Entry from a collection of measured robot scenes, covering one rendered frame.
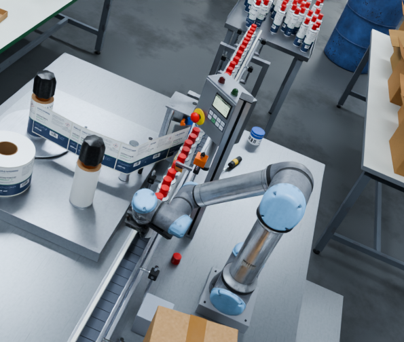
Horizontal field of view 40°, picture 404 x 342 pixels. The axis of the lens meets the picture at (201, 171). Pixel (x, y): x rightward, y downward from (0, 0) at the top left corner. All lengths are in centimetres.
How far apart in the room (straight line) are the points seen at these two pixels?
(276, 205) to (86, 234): 81
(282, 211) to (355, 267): 236
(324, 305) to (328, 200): 202
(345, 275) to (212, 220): 158
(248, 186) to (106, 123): 105
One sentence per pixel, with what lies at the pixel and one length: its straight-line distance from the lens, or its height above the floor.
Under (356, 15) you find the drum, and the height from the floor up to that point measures 56.
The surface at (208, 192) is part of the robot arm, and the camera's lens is 173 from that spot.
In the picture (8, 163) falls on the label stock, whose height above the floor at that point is 102.
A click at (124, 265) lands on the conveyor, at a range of 197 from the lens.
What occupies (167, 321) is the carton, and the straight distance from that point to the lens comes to 157.
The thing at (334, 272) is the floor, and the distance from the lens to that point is 368.
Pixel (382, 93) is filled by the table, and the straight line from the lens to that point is 412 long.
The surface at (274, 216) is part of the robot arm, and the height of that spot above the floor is 145.
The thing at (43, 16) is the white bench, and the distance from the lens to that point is 345.
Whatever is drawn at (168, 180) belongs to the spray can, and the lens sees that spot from 201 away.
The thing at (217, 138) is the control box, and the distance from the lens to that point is 190.
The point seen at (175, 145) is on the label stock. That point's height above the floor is 98.
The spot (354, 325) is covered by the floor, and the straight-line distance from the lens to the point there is 347.
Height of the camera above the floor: 238
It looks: 38 degrees down
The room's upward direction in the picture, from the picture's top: 22 degrees clockwise
